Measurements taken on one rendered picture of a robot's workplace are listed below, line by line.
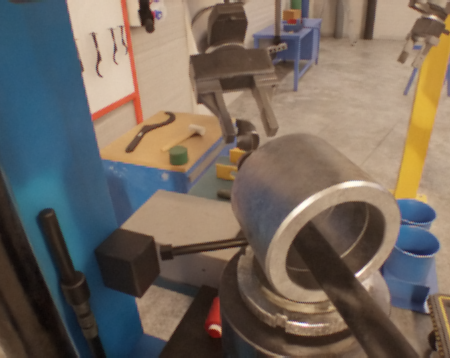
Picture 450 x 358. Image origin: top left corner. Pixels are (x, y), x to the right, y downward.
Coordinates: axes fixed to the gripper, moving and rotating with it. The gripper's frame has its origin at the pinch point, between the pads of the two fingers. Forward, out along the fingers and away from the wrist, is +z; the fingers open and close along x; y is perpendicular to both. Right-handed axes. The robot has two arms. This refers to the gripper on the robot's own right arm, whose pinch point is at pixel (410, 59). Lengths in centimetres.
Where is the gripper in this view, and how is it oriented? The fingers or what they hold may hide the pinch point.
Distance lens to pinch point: 141.1
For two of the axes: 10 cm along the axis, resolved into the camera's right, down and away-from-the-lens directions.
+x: 0.8, -4.0, 9.1
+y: 9.3, 3.7, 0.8
